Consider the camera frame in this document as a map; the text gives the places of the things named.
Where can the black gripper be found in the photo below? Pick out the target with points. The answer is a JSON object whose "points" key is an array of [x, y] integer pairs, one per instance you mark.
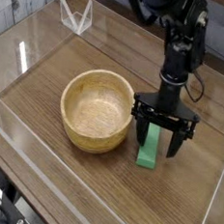
{"points": [[165, 109]]}

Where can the green rectangular block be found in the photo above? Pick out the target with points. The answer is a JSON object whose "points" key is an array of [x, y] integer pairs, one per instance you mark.
{"points": [[148, 152]]}

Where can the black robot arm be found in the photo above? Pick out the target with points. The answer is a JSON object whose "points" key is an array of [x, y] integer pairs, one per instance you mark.
{"points": [[185, 23]]}

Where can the wooden bowl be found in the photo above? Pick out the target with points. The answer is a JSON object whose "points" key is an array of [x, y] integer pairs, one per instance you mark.
{"points": [[96, 110]]}

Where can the clear acrylic corner bracket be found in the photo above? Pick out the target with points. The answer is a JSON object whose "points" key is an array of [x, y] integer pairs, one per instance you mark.
{"points": [[77, 22]]}

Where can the clear acrylic tray wall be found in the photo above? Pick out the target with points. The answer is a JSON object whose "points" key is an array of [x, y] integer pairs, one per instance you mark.
{"points": [[44, 180]]}

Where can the black table clamp mount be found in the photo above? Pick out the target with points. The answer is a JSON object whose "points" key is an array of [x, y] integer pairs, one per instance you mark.
{"points": [[8, 215]]}

